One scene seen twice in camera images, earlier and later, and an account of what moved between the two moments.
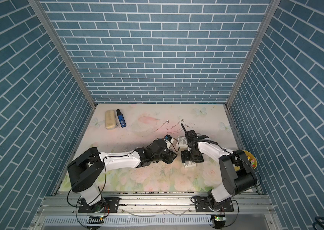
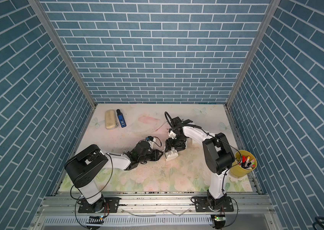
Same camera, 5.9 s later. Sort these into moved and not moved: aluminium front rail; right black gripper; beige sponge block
Moved: right black gripper
Not moved: aluminium front rail; beige sponge block
